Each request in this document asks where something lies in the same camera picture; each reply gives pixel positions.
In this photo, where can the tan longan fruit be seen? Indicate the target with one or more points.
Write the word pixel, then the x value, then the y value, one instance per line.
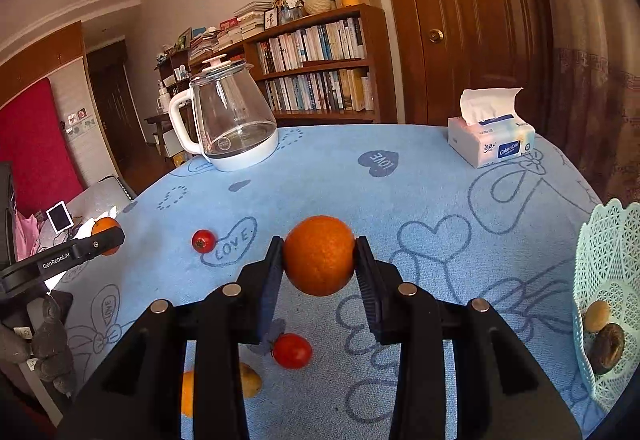
pixel 250 381

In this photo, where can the glass kettle white handle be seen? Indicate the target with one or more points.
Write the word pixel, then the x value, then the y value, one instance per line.
pixel 224 117

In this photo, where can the brown wooden door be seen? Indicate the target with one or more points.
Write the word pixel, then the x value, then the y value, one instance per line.
pixel 446 46

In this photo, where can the blue love-print tablecloth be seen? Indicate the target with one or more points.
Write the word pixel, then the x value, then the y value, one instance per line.
pixel 506 233

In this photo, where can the red cherry tomato far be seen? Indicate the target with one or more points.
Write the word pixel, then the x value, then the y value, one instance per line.
pixel 203 241

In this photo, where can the light blue lattice basket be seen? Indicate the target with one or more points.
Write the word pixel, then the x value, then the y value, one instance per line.
pixel 606 301

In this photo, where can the red cherry tomato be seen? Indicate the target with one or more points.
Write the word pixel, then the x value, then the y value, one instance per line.
pixel 203 241
pixel 291 351

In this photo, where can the wooden bookshelf with books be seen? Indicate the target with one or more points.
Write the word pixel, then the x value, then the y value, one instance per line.
pixel 333 67

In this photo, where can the red cherry tomato near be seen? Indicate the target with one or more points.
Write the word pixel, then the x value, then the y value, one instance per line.
pixel 291 351

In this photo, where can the large orange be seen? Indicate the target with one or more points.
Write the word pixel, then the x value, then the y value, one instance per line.
pixel 318 255

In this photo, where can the small orange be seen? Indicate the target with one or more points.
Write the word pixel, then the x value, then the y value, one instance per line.
pixel 187 394

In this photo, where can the patterned beige curtain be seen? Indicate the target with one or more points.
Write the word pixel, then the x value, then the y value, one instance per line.
pixel 594 110

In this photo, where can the smartphone white frame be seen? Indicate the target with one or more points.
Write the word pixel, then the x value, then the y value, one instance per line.
pixel 59 217

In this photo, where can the tan longan in basket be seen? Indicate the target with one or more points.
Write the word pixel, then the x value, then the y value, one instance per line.
pixel 597 316

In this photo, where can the wooden side desk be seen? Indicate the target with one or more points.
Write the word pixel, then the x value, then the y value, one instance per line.
pixel 158 122

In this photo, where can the dark passion fruit in basket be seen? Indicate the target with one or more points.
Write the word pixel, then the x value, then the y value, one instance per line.
pixel 607 349

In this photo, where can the tissue pack white blue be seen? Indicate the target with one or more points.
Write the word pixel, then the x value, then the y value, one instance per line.
pixel 489 130

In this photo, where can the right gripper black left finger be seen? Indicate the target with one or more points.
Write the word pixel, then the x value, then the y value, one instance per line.
pixel 135 393

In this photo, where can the grey gloved left hand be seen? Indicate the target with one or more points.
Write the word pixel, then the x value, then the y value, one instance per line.
pixel 54 360

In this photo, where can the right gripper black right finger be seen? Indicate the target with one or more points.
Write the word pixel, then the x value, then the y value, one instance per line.
pixel 502 392

